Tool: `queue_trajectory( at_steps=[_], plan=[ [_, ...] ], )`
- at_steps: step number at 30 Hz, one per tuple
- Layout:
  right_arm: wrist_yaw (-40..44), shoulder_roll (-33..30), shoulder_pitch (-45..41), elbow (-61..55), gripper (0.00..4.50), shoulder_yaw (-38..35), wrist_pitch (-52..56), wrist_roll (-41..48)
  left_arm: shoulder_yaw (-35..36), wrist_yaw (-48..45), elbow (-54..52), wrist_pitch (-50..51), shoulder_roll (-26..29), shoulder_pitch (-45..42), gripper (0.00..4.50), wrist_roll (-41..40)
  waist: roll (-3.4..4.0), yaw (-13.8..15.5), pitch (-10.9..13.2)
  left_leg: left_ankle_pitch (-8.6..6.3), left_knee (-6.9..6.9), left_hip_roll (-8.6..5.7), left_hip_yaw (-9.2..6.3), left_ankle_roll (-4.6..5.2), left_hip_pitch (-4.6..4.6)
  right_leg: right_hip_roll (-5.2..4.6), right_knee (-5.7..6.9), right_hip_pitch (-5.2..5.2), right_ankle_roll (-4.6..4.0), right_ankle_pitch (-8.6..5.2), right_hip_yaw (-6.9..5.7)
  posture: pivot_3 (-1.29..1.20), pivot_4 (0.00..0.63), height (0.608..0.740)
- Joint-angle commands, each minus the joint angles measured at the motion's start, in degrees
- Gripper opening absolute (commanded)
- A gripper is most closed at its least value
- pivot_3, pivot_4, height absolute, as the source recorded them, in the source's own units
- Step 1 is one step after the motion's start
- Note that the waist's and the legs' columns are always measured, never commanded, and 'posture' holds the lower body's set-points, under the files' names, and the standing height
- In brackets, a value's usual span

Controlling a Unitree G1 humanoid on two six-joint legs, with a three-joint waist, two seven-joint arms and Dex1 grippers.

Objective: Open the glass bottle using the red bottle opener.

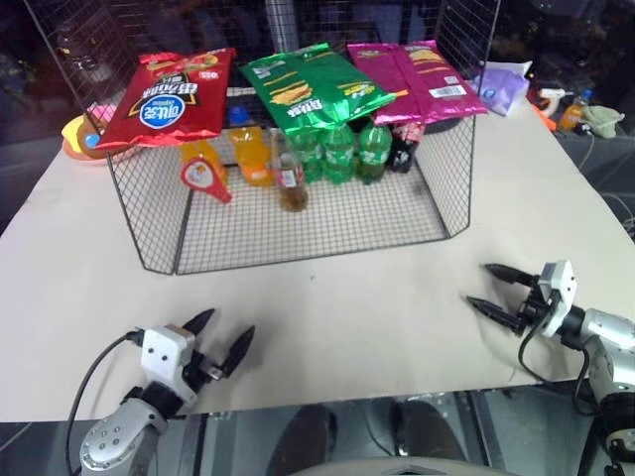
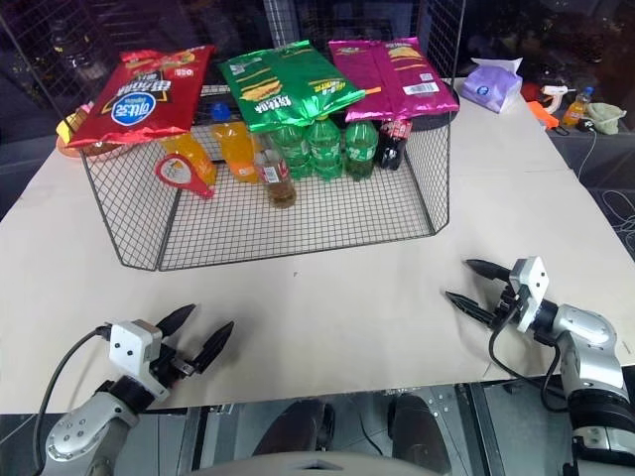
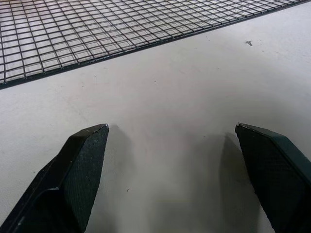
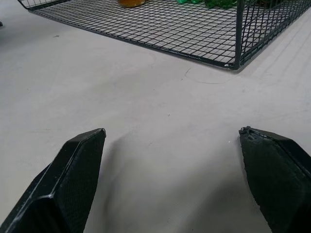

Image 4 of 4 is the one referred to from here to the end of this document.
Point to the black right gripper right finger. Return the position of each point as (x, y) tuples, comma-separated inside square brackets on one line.
[(279, 174)]

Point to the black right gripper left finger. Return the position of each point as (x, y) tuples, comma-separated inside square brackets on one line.
[(60, 184)]

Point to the orange object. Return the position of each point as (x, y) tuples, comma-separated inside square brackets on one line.
[(132, 3)]

